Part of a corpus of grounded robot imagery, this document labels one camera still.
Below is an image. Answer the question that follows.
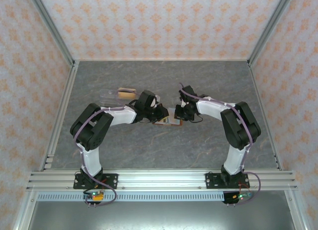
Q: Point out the clear acrylic card stand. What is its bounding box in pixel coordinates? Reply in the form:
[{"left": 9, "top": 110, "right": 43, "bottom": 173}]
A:
[{"left": 98, "top": 88, "right": 139, "bottom": 108}]

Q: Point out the grey slotted cable duct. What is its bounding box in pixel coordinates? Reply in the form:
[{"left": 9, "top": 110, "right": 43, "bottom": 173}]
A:
[{"left": 36, "top": 192, "right": 226, "bottom": 202}]

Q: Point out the aluminium frame post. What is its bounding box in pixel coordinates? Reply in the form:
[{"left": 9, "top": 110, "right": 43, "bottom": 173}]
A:
[
  {"left": 26, "top": 0, "right": 76, "bottom": 67},
  {"left": 247, "top": 0, "right": 296, "bottom": 67}
]

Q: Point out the circuit board with green light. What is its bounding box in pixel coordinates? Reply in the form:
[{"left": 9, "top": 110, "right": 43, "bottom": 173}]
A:
[{"left": 232, "top": 192, "right": 253, "bottom": 201}]

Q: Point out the circuit board with yellow connector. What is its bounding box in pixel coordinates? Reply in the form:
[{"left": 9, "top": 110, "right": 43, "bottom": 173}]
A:
[{"left": 83, "top": 191, "right": 105, "bottom": 202}]

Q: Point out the aluminium frame leg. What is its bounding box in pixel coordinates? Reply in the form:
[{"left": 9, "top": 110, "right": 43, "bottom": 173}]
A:
[
  {"left": 12, "top": 190, "right": 38, "bottom": 230},
  {"left": 284, "top": 190, "right": 311, "bottom": 230}
]

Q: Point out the grey metal sheet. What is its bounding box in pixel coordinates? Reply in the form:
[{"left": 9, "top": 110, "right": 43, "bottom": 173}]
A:
[{"left": 27, "top": 201, "right": 298, "bottom": 230}]

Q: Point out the brown leather card holder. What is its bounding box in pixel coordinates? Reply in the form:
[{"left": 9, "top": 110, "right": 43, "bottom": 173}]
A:
[{"left": 151, "top": 107, "right": 185, "bottom": 128}]

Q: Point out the aluminium table edge rail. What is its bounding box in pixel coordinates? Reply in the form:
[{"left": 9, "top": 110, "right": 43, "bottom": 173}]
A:
[
  {"left": 248, "top": 61, "right": 284, "bottom": 171},
  {"left": 39, "top": 61, "right": 80, "bottom": 171}
]

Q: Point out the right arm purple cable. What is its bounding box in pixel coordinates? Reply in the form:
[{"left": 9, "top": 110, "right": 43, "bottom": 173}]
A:
[{"left": 178, "top": 82, "right": 261, "bottom": 206}]

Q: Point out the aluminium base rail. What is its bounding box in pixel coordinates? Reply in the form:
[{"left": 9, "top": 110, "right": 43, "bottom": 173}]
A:
[{"left": 26, "top": 169, "right": 298, "bottom": 191}]

